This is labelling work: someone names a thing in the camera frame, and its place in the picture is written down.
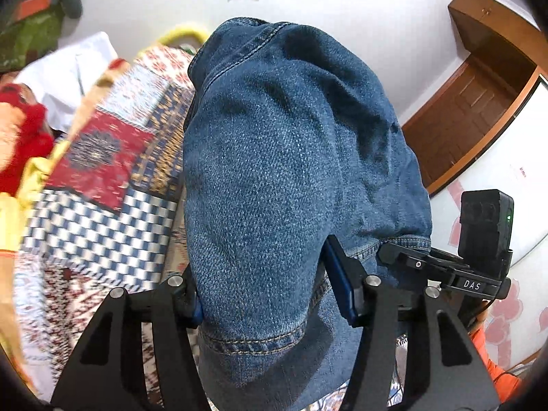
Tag white pillow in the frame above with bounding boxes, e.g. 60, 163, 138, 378
15, 32, 119, 134

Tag brown wooden cabinet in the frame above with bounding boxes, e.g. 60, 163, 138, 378
447, 0, 548, 74

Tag orange cloth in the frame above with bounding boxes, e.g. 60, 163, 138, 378
17, 0, 53, 23

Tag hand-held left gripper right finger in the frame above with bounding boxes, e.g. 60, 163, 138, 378
321, 235, 501, 411

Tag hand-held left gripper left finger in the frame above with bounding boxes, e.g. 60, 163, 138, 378
50, 262, 207, 411

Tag brown wooden door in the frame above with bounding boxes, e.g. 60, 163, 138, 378
401, 49, 543, 198

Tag blue denim jeans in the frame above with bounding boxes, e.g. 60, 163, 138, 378
182, 17, 433, 411

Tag green cloth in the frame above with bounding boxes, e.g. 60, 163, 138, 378
0, 9, 66, 72

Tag red and yellow plush toy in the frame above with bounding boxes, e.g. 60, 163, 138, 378
0, 81, 57, 250

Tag patchwork printed quilt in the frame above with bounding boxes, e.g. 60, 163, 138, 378
13, 45, 412, 411

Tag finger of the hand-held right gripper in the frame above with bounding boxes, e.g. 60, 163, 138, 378
377, 242, 462, 282

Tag person's right forearm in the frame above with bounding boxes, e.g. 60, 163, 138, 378
468, 308, 524, 404

